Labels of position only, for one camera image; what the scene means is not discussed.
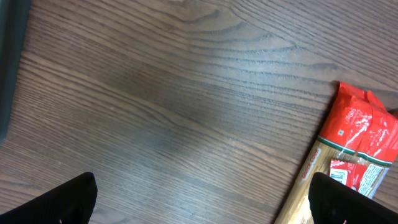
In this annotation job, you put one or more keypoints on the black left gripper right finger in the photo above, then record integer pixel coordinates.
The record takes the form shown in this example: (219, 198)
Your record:
(332, 202)

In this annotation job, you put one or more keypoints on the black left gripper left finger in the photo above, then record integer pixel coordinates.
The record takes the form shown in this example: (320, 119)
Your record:
(70, 203)

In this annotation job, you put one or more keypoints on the orange spaghetti package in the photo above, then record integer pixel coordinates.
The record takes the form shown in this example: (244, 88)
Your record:
(356, 146)

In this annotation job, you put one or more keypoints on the grey plastic mesh basket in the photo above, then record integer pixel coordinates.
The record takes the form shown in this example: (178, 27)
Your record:
(14, 16)

